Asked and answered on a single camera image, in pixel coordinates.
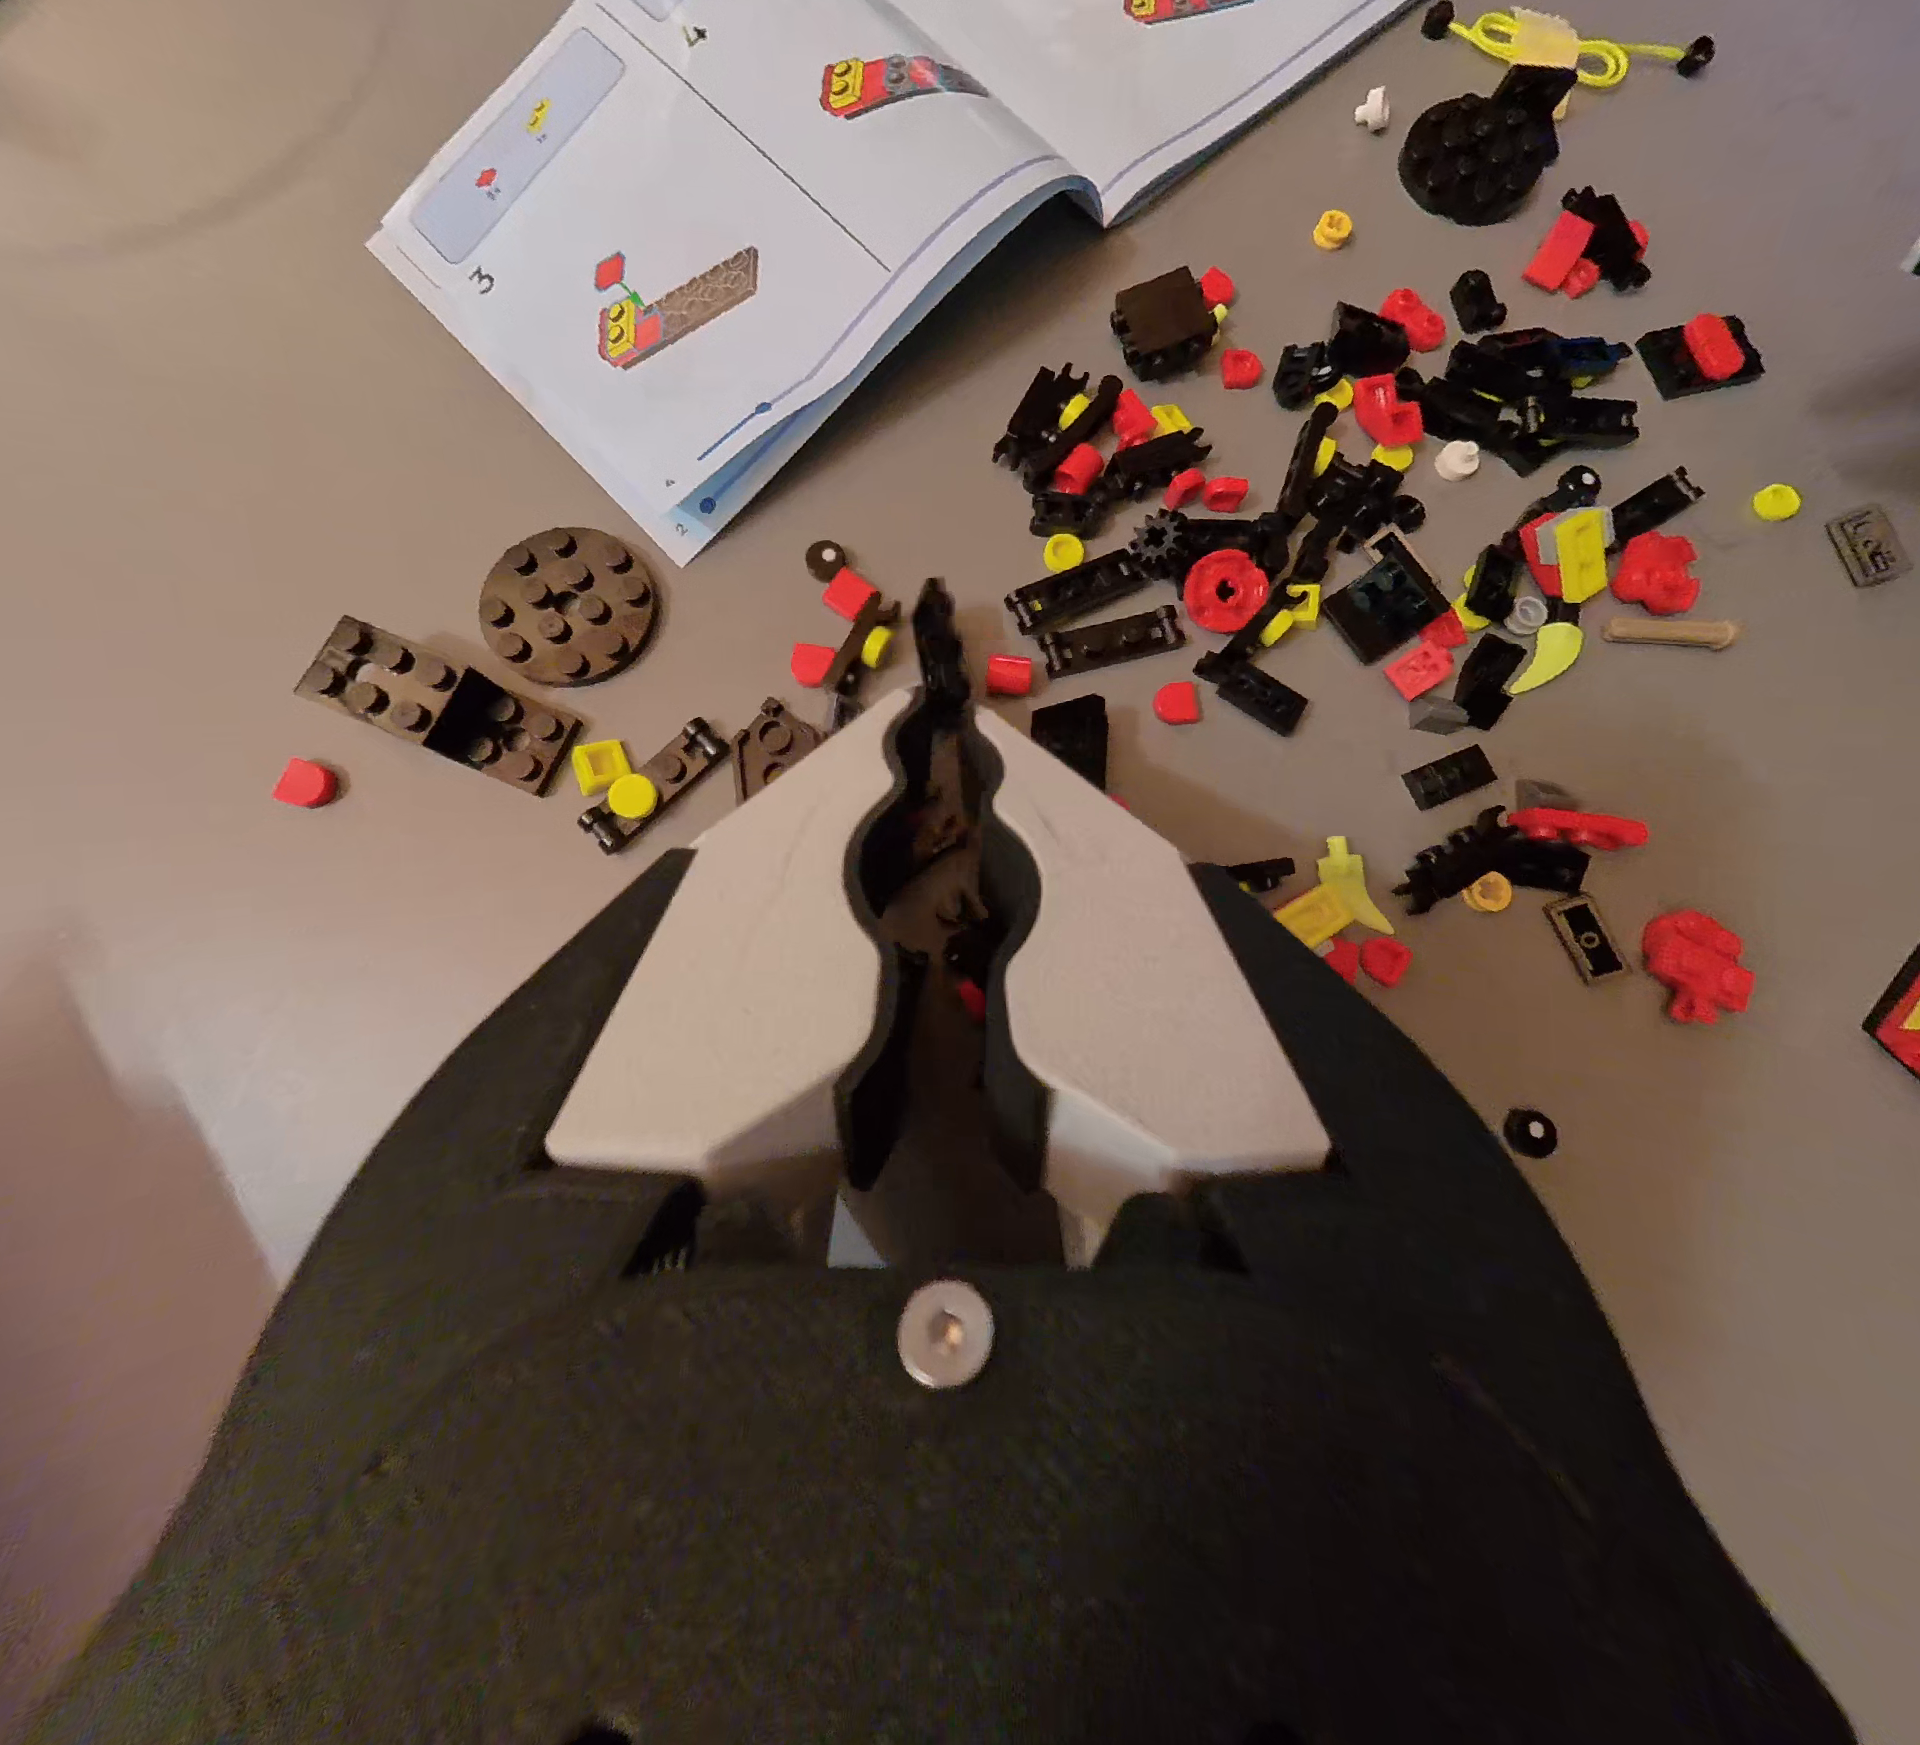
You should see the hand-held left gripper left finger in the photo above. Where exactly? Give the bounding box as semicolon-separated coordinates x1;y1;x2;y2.
541;684;920;1267

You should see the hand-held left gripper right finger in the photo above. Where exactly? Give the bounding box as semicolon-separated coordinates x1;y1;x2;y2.
971;708;1337;1272

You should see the black lego brick assembly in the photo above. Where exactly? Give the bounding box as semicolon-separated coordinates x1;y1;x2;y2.
862;575;999;1028

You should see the pile of small lego pieces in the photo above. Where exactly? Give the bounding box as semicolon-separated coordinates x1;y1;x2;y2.
270;81;1908;1162

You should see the red slope black lego piece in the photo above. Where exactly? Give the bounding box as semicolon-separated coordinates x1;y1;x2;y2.
1522;186;1653;301

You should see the long black studded lego plate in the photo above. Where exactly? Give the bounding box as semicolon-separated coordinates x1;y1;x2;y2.
292;615;583;798

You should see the round black lego plate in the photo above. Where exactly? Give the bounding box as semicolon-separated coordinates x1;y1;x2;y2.
477;526;665;691
1398;87;1554;229

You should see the red knobbed lego piece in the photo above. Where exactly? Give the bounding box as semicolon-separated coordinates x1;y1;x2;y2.
1639;909;1758;1024

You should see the red yellow black lego build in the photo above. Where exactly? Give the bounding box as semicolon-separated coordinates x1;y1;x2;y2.
1860;943;1920;1080

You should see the black plate red tile lego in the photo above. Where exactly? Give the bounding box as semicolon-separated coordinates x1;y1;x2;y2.
1635;312;1768;405

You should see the light blue instruction booklet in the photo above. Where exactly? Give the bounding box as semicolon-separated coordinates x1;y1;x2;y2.
364;0;1472;569

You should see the neon yellow string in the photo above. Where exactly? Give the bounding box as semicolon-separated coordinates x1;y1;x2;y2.
1422;2;1718;96

